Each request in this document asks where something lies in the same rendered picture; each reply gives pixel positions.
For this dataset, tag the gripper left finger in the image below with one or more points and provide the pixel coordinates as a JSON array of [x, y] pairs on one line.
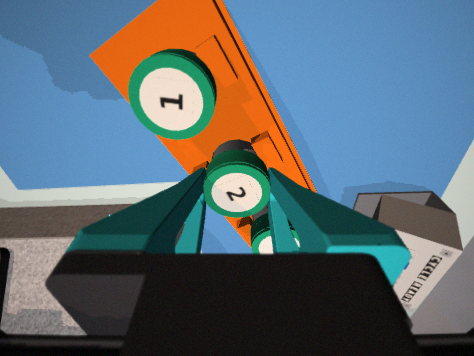
[[152, 224]]

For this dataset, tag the green screw cap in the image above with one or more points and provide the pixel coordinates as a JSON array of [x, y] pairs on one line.
[[236, 184], [261, 237], [173, 94]]

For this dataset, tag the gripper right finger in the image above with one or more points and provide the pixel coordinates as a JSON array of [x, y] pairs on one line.
[[326, 226]]

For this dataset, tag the blue bench mat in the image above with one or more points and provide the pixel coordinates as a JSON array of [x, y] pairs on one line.
[[376, 95]]

